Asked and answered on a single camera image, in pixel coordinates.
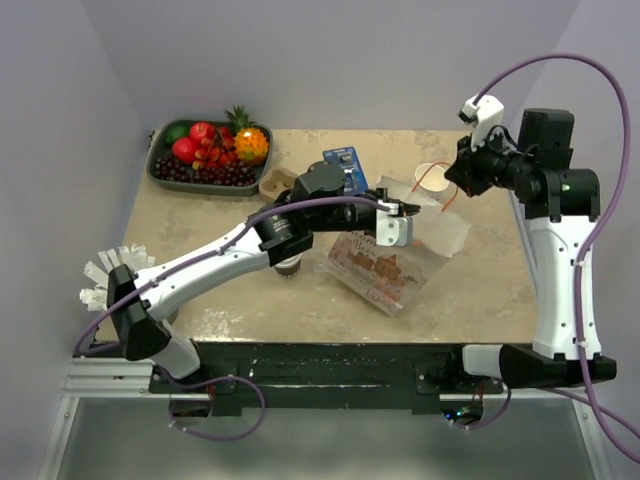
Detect red cherries bunch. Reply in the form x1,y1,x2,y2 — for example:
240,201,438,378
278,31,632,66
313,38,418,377
192,126,236,170

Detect black paper coffee cup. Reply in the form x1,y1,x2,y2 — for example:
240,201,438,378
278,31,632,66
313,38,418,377
274,254,302,278

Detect grey straw holder cup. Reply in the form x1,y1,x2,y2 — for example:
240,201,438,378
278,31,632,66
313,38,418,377
167,310,178,324

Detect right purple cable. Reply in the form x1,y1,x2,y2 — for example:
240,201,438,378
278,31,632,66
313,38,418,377
449,53,640,461

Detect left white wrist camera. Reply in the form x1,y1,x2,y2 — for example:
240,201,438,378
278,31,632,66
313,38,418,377
375,216,413,247

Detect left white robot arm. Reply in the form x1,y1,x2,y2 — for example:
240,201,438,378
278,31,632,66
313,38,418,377
106,162,421,392

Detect grey fruit tray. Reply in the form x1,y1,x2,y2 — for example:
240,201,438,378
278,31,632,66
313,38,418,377
146,119,272,197

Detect bottom pulp cup carrier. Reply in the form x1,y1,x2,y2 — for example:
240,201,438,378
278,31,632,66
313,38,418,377
258,167,298,203

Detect dark red grape bunch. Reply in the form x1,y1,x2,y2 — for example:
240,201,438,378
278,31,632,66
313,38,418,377
151,154,258,187

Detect green apple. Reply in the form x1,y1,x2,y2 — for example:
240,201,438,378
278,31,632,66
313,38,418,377
165,124,190,145

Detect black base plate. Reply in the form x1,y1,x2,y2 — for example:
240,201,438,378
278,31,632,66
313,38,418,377
144,342,503,416

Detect aluminium frame rail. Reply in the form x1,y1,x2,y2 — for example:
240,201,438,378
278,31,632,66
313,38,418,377
40,359,614,479

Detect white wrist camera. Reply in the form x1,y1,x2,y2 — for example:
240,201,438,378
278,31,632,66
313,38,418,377
375,216,413,247
458,95,505,151

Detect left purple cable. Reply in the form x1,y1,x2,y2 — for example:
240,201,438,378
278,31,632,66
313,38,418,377
73,195,396,441

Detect stack of paper cups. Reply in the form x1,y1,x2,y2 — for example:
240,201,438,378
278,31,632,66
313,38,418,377
413,163,450,200

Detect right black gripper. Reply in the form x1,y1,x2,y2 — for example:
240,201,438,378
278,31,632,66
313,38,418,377
447,125,534,197

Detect red apple back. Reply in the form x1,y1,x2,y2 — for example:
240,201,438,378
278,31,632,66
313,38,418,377
189,122,216,146

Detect red apple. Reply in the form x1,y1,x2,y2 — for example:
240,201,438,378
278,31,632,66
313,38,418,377
189,122,216,146
171,137,200,165

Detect purple cable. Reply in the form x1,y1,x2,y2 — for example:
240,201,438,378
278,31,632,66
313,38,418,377
73,195,396,441
449,53,640,461

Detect red apple front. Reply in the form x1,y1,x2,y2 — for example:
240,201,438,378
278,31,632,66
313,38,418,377
171,137,200,165

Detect blue blister pack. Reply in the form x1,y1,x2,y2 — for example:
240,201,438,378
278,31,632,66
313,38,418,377
322,146,368,195

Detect orange pineapple toy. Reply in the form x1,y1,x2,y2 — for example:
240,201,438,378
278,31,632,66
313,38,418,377
225,105,270,166

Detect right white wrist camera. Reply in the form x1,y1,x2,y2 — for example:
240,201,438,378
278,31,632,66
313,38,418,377
458,95,505,151

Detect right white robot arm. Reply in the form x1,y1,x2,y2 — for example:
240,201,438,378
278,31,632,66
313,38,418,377
445,103,617,393

